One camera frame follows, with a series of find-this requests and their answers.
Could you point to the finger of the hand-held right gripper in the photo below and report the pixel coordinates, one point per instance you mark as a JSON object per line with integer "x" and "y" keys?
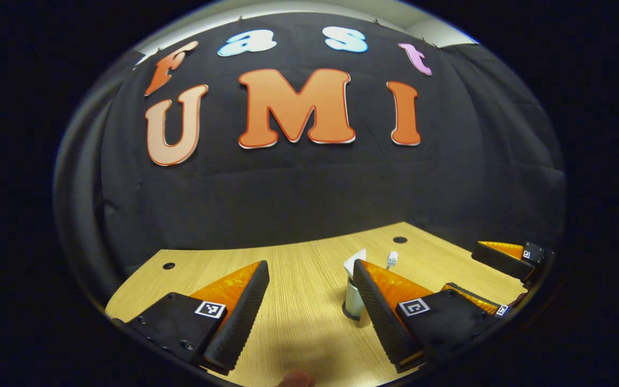
{"x": 476, "y": 298}
{"x": 508, "y": 260}

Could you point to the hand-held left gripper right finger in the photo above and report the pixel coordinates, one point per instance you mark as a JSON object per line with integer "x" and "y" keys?
{"x": 376, "y": 317}

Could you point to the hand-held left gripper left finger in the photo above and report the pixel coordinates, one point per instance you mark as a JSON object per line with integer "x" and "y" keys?
{"x": 242, "y": 317}

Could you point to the white toothpaste tube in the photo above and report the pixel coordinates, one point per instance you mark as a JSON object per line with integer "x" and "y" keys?
{"x": 353, "y": 264}

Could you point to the white toothbrush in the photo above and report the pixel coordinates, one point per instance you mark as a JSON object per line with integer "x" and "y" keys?
{"x": 392, "y": 259}

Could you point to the wooden desktop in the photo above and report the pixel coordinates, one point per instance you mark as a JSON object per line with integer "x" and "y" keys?
{"x": 304, "y": 301}

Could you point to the black backdrop cloth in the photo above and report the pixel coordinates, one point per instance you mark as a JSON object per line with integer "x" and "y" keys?
{"x": 315, "y": 188}

